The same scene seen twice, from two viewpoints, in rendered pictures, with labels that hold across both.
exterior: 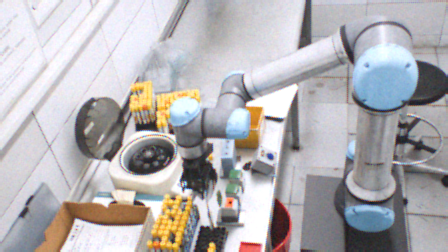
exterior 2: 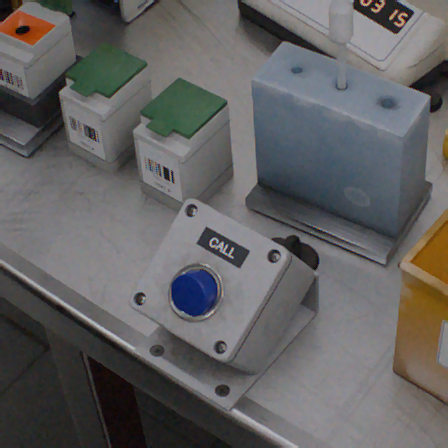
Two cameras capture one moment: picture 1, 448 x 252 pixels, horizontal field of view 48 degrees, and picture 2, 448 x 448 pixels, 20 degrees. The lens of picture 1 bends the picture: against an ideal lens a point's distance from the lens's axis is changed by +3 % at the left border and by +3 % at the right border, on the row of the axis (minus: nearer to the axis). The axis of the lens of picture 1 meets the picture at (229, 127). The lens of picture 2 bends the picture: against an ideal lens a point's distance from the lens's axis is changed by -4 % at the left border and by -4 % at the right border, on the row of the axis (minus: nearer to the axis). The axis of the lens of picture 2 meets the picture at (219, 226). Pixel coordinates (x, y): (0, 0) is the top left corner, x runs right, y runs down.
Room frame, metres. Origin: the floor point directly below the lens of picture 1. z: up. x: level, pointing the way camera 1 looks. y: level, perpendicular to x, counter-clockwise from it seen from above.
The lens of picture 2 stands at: (1.41, -0.50, 1.48)
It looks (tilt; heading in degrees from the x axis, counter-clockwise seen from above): 49 degrees down; 116
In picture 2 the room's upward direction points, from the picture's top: 5 degrees counter-clockwise
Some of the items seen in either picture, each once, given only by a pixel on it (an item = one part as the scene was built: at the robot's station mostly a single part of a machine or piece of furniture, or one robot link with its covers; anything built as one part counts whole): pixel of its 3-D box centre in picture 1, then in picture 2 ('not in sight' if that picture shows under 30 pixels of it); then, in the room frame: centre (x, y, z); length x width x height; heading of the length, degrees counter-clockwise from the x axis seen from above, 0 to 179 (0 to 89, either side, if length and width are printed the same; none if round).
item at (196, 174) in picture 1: (195, 168); not in sight; (0.94, 0.11, 1.20); 0.09 x 0.08 x 0.12; 164
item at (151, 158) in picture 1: (150, 160); not in sight; (1.25, 0.29, 0.97); 0.15 x 0.15 x 0.07
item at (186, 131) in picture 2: (237, 180); (184, 146); (1.15, 0.00, 0.91); 0.05 x 0.04 x 0.07; 74
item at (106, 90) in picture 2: (233, 195); (107, 107); (1.08, 0.02, 0.91); 0.05 x 0.04 x 0.07; 74
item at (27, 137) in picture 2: (231, 214); (38, 88); (1.02, 0.04, 0.89); 0.09 x 0.05 x 0.04; 76
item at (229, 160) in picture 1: (228, 157); (341, 145); (1.24, 0.02, 0.92); 0.10 x 0.07 x 0.10; 170
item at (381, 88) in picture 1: (374, 141); not in sight; (0.82, -0.33, 1.32); 0.15 x 0.12 x 0.55; 164
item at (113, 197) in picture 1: (129, 207); not in sight; (1.09, 0.36, 0.92); 0.24 x 0.12 x 0.10; 74
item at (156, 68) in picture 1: (155, 71); not in sight; (1.79, 0.28, 0.97); 0.26 x 0.17 x 0.19; 0
